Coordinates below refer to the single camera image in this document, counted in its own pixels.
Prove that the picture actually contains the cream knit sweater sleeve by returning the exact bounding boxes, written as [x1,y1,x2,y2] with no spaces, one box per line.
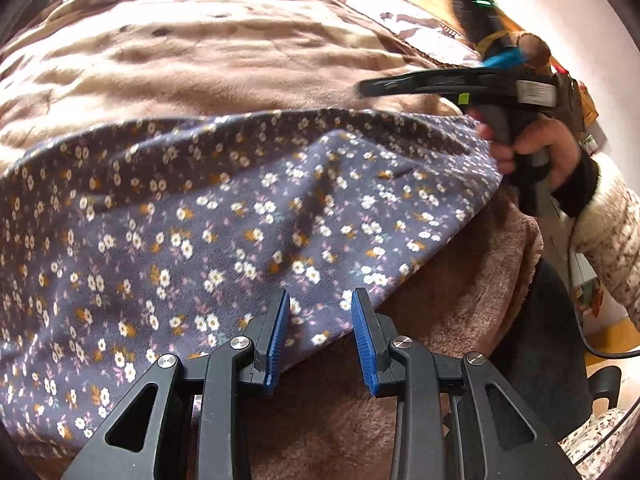
[552,153,639,324]

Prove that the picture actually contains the navy floral pants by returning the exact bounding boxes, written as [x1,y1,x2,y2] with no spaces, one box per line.
[1,108,501,453]

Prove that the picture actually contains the brown cream plush blanket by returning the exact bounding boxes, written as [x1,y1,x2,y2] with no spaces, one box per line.
[1,0,541,479]

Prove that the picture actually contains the white patterned bed sheet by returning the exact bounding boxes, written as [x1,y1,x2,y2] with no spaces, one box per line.
[340,0,482,67]

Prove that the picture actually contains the person's right hand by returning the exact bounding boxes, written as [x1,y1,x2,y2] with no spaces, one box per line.
[469,108,582,192]

